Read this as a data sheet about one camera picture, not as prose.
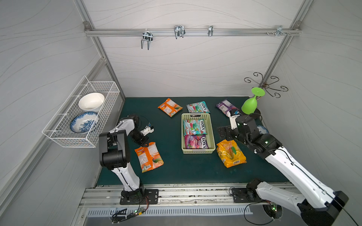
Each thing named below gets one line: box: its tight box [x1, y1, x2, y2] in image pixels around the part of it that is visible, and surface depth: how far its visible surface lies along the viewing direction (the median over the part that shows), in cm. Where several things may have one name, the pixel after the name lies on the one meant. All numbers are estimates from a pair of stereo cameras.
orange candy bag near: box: [134, 141, 165, 173], surface depth 88 cm
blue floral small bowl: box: [256, 124, 270, 135], surface depth 99 cm
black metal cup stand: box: [244, 72, 289, 100], surface depth 86 cm
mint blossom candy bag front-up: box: [186, 100, 211, 114], surface depth 113 cm
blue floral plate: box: [69, 111, 99, 134], surface depth 65 cm
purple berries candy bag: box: [184, 134, 210, 150], surface depth 93 cm
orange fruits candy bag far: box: [157, 97, 184, 118], surface depth 115 cm
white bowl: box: [78, 92, 106, 111], surface depth 71 cm
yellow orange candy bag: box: [216, 139, 247, 169], surface depth 86 cm
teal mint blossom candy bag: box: [182, 119, 208, 137], surface depth 100 cm
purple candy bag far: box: [215, 99, 240, 117], surface depth 117 cm
